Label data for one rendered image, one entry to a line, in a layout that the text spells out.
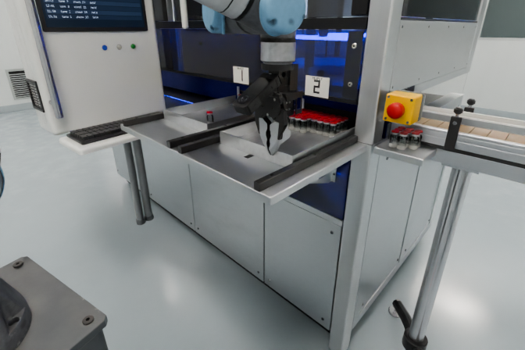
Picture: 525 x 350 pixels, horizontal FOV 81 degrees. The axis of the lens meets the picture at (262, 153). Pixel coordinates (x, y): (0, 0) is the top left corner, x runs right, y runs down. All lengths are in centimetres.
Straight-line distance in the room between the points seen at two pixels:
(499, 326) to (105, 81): 196
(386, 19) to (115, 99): 109
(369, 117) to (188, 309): 116
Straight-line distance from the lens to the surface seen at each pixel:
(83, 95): 141
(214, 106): 128
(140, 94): 151
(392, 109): 82
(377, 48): 86
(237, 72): 119
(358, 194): 97
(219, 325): 152
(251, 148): 79
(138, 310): 165
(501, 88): 547
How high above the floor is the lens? 119
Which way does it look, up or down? 22 degrees down
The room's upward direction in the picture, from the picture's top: straight up
